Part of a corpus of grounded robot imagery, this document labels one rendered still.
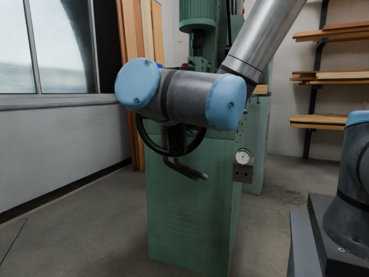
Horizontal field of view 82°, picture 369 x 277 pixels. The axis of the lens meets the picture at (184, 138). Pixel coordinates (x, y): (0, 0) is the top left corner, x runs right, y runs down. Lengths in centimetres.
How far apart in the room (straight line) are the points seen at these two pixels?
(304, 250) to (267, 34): 48
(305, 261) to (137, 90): 49
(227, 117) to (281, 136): 307
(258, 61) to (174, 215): 87
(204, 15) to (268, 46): 64
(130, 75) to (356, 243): 52
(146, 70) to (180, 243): 99
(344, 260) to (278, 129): 291
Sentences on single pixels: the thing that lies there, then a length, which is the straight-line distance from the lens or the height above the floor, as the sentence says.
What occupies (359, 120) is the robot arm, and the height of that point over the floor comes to 86.
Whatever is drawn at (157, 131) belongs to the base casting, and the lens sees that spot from 101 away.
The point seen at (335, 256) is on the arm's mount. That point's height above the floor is 60.
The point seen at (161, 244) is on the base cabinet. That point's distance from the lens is 128.
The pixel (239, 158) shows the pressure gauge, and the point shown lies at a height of 65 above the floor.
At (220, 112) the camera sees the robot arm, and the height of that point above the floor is 88.
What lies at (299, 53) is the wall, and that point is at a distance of 337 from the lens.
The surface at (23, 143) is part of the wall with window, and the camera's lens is 195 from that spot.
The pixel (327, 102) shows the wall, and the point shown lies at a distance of 338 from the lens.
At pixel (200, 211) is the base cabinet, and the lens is 107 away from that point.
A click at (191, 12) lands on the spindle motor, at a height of 125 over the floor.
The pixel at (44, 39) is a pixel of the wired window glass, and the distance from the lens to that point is 218.
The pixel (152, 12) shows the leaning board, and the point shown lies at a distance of 315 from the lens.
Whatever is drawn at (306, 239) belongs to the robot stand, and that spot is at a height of 55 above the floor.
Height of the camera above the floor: 91
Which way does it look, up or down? 12 degrees down
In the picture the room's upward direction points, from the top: straight up
